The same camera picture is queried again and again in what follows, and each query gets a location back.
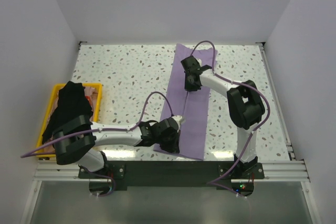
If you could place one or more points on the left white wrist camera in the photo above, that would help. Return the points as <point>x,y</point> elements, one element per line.
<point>179,119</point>

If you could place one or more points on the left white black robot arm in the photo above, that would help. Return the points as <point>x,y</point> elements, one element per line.
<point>79,136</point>

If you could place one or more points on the purple t shirt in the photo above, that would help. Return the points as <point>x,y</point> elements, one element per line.
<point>193,106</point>

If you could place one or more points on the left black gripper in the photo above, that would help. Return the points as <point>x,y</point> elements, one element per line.
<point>174,148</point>

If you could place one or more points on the black t shirt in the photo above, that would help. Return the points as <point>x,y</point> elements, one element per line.
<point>71,103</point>

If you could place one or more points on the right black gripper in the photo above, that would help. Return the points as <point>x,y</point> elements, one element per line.
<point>188,87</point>

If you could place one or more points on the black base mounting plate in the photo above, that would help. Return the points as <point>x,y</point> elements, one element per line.
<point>173,174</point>

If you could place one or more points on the yellow plastic tray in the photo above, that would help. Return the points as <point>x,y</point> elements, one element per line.
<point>93,93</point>

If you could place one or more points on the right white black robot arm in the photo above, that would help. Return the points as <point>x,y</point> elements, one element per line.
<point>244,103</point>

